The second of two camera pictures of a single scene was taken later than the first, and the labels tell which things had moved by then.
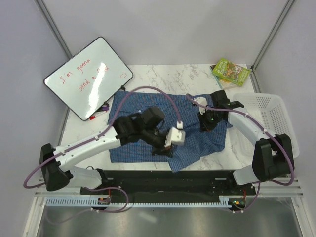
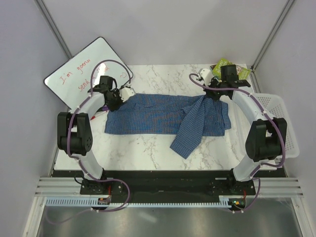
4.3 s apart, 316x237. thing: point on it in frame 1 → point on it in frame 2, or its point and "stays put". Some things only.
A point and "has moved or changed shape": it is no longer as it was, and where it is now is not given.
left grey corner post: [46, 15] stays put
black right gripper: [204, 126] → [209, 93]
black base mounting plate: [166, 184] stays put
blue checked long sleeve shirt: [187, 142] has moved or changed shape
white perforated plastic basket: [270, 112] stays put
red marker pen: [92, 117] stays put
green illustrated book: [231, 72] stays put
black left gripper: [162, 150] → [112, 108]
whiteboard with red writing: [89, 79] stays put
